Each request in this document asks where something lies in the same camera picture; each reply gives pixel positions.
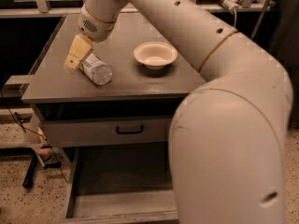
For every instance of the grey drawer cabinet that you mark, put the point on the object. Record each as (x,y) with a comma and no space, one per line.
(112,117)

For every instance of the black stand leg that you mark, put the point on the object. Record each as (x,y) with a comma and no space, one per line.
(41,155)

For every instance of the clear blue-label plastic bottle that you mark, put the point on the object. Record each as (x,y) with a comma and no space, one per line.
(96,70)

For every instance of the black drawer handle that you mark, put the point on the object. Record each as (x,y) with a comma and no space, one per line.
(126,130)

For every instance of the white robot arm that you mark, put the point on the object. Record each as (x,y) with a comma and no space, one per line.
(227,137)

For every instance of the grey metal rail frame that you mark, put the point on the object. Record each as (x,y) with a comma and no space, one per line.
(46,3)

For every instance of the closed grey upper drawer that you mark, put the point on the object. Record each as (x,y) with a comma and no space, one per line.
(101,132)

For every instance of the open grey lower drawer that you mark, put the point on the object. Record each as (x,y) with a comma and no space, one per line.
(123,184)

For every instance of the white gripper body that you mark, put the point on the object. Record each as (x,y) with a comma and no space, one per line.
(94,27)

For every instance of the white paper bowl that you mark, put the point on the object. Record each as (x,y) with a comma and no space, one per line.
(155,55)

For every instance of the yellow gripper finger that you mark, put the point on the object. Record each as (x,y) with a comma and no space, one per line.
(80,49)

